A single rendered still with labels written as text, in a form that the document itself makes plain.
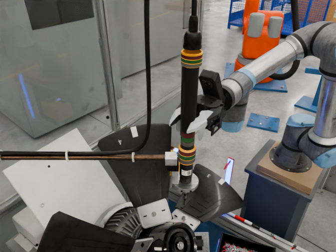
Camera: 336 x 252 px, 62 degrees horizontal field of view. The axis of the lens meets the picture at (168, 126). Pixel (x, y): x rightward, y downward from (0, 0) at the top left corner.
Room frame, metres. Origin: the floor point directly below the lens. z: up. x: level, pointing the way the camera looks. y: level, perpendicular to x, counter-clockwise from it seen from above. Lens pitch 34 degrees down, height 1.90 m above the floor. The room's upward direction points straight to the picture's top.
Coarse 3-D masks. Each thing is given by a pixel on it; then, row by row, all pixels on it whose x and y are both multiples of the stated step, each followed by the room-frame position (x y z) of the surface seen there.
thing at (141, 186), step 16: (128, 128) 0.69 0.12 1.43; (144, 128) 0.70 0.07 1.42; (160, 128) 0.70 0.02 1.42; (112, 144) 0.65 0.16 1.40; (128, 144) 0.65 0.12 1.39; (160, 144) 0.66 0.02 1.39; (112, 160) 0.62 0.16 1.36; (128, 160) 0.62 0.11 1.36; (144, 160) 0.62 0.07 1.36; (160, 160) 0.62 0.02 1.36; (128, 176) 0.59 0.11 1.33; (144, 176) 0.59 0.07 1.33; (160, 176) 0.59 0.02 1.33; (128, 192) 0.56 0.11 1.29; (144, 192) 0.56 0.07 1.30; (160, 192) 0.55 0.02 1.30
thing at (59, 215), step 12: (60, 216) 0.37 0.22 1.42; (72, 216) 0.38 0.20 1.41; (48, 228) 0.35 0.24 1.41; (60, 228) 0.36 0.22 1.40; (72, 228) 0.37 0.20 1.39; (84, 228) 0.38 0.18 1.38; (96, 228) 0.39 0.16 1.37; (48, 240) 0.34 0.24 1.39; (60, 240) 0.35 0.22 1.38; (72, 240) 0.36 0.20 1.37; (84, 240) 0.37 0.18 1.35; (96, 240) 0.38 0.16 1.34; (108, 240) 0.39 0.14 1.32; (120, 240) 0.40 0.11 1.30; (132, 240) 0.41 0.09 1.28
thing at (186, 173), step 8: (192, 16) 0.54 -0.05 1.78; (192, 24) 0.53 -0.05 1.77; (192, 32) 0.53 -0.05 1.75; (184, 40) 0.54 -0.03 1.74; (192, 40) 0.53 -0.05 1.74; (200, 40) 0.53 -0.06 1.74; (184, 48) 0.53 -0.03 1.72; (192, 48) 0.53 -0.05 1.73; (200, 48) 0.53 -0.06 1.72; (184, 168) 0.53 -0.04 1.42; (192, 168) 0.54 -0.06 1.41; (184, 176) 0.53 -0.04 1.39
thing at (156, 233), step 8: (160, 224) 0.50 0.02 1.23; (168, 224) 0.48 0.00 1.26; (176, 224) 0.47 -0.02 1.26; (184, 224) 0.49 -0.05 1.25; (136, 232) 0.50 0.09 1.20; (144, 232) 0.50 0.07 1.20; (152, 232) 0.47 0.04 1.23; (160, 232) 0.46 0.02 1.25; (168, 232) 0.45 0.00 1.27; (176, 232) 0.46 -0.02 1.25; (184, 232) 0.48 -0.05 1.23; (192, 232) 0.48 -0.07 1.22; (160, 240) 0.43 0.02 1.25; (168, 240) 0.44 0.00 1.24; (176, 240) 0.45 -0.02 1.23; (184, 240) 0.46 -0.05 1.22; (192, 240) 0.47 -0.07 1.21; (152, 248) 0.43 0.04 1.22; (168, 248) 0.42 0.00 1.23; (176, 248) 0.43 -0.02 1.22; (184, 248) 0.44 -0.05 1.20; (192, 248) 0.45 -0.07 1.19
